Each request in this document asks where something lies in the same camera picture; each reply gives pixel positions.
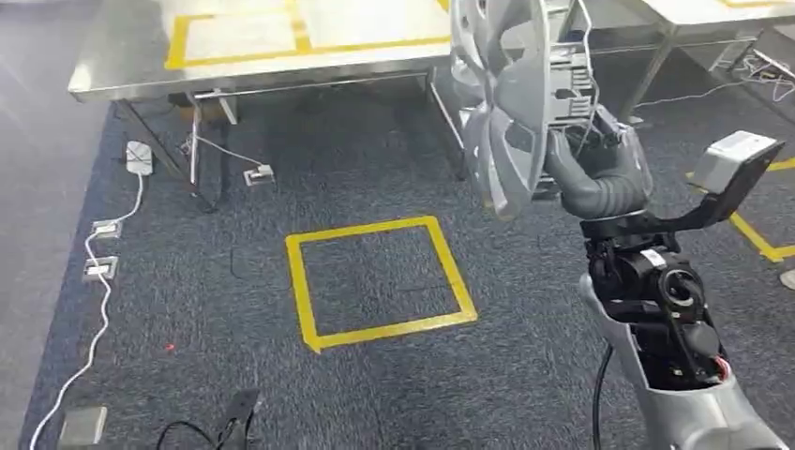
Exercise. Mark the open steel floor socket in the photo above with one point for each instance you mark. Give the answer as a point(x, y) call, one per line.
point(107, 230)
point(99, 269)
point(259, 176)

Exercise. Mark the silver wheel hubcap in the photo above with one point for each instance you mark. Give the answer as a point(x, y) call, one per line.
point(521, 93)

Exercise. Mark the white power adapter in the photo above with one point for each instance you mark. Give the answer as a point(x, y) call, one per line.
point(139, 158)

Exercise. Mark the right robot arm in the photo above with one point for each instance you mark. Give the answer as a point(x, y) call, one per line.
point(683, 428)

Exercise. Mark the yellow floor tape square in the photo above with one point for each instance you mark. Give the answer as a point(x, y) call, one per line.
point(754, 239)

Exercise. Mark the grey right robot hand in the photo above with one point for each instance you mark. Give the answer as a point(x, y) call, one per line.
point(621, 186)

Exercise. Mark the yellow table tape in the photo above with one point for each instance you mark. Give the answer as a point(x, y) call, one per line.
point(745, 3)

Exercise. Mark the steel table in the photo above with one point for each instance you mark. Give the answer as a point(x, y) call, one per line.
point(124, 62)
point(683, 12)

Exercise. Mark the closed steel floor plate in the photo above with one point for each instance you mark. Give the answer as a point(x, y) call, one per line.
point(82, 427)

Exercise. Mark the black left robot foot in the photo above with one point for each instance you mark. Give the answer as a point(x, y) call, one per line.
point(239, 410)

